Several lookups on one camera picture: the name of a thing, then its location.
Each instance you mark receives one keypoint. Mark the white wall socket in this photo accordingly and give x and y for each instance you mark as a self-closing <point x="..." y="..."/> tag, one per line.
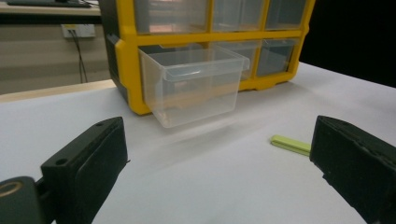
<point x="78" y="30"/>

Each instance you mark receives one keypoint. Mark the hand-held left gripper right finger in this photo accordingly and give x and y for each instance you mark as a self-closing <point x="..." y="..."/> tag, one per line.
<point x="355" y="161"/>

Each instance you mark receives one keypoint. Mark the clear plastic drawer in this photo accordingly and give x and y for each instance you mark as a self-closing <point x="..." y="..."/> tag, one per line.
<point x="193" y="87"/>
<point x="238" y="14"/>
<point x="286" y="14"/>
<point x="249" y="56"/>
<point x="171" y="15"/>
<point x="275" y="57"/>

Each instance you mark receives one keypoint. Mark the light green stick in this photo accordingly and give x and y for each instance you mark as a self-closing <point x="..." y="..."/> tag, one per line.
<point x="291" y="144"/>

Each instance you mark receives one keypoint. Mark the black keyboard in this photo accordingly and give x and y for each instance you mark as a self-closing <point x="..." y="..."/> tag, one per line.
<point x="46" y="3"/>

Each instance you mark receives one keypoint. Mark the yellow drawer cabinet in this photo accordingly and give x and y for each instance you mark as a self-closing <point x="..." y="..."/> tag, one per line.
<point x="127" y="56"/>

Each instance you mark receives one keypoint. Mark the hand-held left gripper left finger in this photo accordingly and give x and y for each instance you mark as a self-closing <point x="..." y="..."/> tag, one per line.
<point x="84" y="168"/>

